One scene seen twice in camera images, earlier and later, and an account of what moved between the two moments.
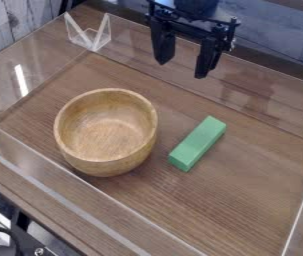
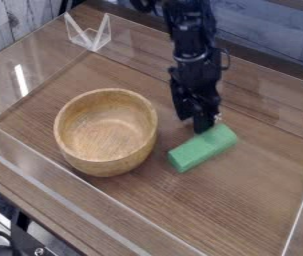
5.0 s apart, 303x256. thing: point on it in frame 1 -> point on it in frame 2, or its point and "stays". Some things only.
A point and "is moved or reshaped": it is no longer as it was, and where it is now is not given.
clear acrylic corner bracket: [88, 38] stays
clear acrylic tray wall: [90, 202] stays
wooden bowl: [106, 129] stays
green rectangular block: [196, 143] is moved or reshaped
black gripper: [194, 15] -> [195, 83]
